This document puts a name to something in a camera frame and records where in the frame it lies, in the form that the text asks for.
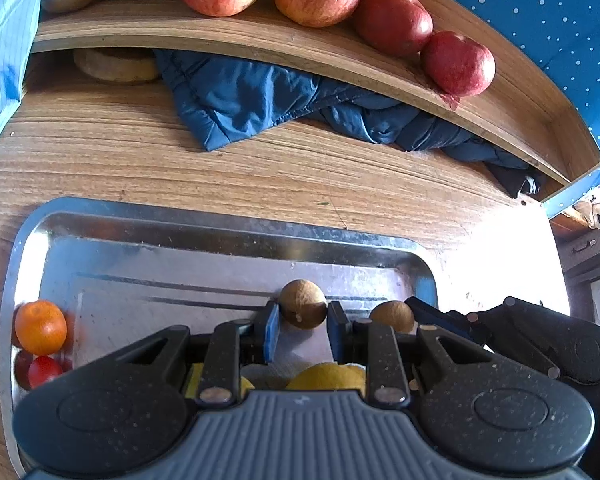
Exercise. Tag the light blue coat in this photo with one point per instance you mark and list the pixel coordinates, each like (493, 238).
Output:
(5, 35)

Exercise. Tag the small orange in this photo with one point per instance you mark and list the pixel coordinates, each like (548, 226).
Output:
(41, 327)

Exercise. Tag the wooden shelf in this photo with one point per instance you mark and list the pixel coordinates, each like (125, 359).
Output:
(230, 30)

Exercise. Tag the dark red apple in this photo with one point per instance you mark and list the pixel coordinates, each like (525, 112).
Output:
(392, 20)
(457, 62)

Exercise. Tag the brown longan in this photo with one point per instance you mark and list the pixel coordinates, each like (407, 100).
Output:
(391, 316)
(302, 302)

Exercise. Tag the yellow lemon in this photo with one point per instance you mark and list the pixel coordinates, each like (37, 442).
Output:
(330, 377)

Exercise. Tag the metal tray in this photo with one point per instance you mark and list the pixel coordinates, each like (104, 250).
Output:
(180, 260)

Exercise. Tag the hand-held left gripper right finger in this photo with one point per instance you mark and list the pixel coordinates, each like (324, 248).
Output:
(339, 332)

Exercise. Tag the dark blue quilted jacket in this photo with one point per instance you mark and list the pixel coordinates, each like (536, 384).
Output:
(240, 100)

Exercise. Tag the blue white dotted board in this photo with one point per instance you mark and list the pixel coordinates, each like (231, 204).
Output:
(555, 35)

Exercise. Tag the brown suitcase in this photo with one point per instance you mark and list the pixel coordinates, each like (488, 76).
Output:
(587, 255)

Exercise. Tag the crumpled cream cloth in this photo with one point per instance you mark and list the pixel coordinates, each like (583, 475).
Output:
(591, 205)

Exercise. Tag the red cherry tomato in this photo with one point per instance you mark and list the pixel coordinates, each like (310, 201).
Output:
(45, 371)

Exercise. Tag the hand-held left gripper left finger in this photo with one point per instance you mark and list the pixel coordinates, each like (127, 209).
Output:
(272, 332)

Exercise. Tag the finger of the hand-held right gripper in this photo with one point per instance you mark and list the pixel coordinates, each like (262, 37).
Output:
(440, 317)

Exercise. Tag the yellow spotted round fruit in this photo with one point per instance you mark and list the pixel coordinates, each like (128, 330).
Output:
(246, 386)

